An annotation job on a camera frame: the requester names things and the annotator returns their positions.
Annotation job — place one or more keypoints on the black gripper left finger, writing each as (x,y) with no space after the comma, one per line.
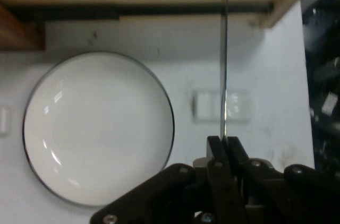
(186,194)

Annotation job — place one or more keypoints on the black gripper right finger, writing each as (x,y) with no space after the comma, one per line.
(279,194)

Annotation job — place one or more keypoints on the silver metal cutlery utensil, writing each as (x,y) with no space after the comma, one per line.
(224,62)

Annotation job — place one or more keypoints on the white ceramic cutlery rest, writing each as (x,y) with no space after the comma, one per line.
(207,106)

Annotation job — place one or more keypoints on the white plate with dark rim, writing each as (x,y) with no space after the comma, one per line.
(98,128)

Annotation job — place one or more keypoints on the black glossy bag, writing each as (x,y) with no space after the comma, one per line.
(325,75)

